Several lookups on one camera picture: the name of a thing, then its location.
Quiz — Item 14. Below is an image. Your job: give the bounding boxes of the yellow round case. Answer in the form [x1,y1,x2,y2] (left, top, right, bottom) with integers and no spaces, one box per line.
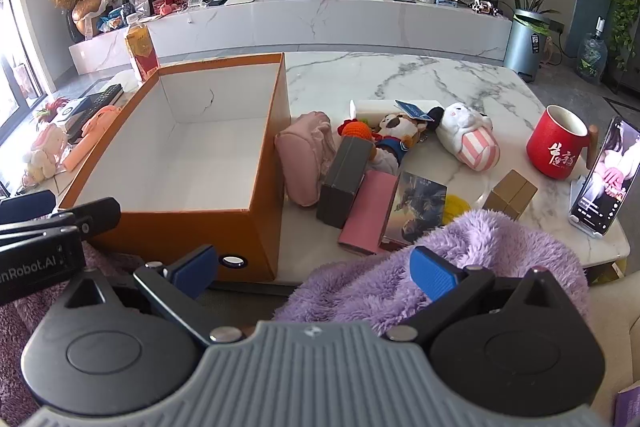
[442,194,472,225]

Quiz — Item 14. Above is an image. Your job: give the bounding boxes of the photo card box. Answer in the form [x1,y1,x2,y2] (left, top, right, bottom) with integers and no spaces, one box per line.
[380,171,447,251]

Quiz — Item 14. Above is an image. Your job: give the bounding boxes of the pink notebook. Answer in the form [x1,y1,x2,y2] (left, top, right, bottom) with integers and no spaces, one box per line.
[337,170,398,256]

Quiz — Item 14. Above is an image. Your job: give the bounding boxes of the brown cardboard box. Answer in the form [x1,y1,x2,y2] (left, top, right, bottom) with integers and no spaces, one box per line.
[483,169,538,221]

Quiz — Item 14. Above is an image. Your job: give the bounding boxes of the white dog plush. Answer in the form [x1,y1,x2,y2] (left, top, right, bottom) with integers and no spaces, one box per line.
[428,102,500,172]

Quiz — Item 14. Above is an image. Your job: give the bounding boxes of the red panda plush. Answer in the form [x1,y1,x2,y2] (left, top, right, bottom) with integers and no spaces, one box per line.
[369,113,433,176]

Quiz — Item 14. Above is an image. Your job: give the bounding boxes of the dark grey box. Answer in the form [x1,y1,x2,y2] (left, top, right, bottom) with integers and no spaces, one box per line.
[317,136,374,229]

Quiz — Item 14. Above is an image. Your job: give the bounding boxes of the pink fabric pouch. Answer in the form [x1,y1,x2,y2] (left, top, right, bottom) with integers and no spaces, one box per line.
[274,112,336,208]

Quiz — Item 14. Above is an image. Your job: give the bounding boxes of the orange crochet fruit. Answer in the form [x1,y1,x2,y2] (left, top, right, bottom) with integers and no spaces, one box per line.
[336,119,374,142]

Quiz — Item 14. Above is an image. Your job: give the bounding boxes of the white rectangular box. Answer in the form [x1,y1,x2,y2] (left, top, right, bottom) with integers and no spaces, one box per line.
[349,100,442,127]

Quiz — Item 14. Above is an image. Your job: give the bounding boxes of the purple fuzzy robe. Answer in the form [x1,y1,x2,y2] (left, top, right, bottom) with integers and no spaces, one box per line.
[273,210,589,335]

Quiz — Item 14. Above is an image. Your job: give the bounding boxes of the pink bunny plush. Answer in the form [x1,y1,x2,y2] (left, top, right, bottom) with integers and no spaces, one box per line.
[22,122,67,187]

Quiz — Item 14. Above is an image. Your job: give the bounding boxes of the orange storage box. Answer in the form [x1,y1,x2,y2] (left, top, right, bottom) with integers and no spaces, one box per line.
[60,53,291,282]

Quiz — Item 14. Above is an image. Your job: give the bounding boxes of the red flower decoration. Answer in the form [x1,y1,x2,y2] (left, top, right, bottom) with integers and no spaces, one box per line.
[37,98,70,124]

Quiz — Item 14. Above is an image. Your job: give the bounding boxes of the black remote control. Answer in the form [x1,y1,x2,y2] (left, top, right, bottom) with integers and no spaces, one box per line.
[62,83,124,131]

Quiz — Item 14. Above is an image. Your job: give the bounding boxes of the red mug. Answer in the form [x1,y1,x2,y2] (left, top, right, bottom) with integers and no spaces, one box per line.
[526,105,599,181]

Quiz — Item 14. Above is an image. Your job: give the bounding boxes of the smartphone on stand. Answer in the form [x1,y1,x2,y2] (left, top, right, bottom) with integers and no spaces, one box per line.
[586,116,639,236]

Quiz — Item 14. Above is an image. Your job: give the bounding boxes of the red yellow drink carton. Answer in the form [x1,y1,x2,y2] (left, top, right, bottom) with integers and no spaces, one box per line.
[125,13,160,82]

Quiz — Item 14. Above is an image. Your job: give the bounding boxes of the grey trash bin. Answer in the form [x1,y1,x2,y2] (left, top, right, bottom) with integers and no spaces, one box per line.
[503,10,551,83]

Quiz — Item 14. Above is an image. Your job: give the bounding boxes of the white marble tv cabinet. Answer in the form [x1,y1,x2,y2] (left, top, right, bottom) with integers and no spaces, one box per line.
[67,0,514,76]

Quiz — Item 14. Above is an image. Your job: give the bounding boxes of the water jug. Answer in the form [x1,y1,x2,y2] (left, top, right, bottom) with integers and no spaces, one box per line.
[576,17,608,84]

